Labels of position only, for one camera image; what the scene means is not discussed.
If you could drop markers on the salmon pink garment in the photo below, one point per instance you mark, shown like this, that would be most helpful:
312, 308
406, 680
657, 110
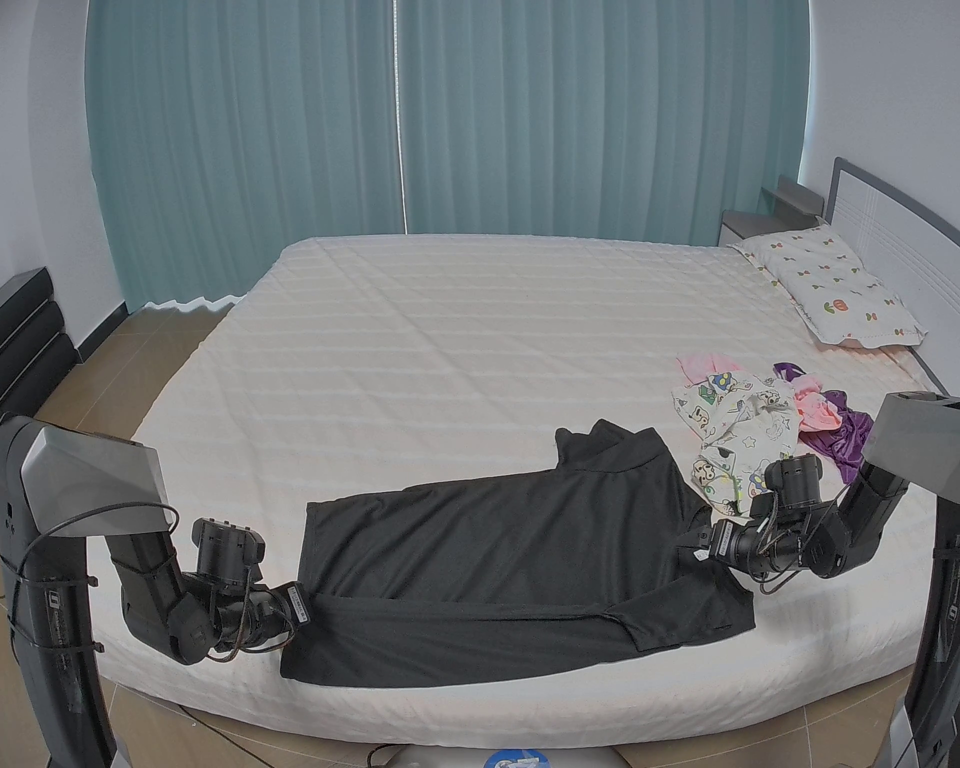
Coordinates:
817, 409

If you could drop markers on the white printed pillow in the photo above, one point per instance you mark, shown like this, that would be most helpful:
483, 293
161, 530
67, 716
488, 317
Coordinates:
829, 285

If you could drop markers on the grey bedside table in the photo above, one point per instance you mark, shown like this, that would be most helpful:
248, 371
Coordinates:
754, 223

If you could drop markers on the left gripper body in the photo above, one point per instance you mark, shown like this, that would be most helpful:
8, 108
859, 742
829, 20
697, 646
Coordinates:
262, 619

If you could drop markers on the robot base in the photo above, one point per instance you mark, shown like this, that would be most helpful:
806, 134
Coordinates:
450, 757

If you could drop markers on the purple garment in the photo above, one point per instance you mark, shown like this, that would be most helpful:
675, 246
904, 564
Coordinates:
844, 442

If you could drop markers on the bed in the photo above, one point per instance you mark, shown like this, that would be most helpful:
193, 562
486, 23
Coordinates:
487, 337

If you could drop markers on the black T-shirt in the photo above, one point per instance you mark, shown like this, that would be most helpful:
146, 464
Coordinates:
487, 540

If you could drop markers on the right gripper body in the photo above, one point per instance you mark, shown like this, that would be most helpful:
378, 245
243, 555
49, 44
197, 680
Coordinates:
727, 547

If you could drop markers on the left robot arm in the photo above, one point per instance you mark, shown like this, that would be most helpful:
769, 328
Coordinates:
45, 637

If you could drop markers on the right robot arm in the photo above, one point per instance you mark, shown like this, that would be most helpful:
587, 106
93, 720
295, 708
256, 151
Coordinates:
941, 637

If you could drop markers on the black chest of drawers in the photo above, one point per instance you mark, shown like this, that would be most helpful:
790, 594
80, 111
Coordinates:
30, 337

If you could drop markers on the blue-green curtain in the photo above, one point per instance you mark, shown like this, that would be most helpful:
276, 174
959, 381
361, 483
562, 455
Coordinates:
600, 120
240, 150

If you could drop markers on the light pink garment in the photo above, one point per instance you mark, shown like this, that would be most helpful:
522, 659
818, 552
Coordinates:
701, 365

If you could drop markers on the white printed pyjama top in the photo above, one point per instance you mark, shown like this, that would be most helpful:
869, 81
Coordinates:
739, 442

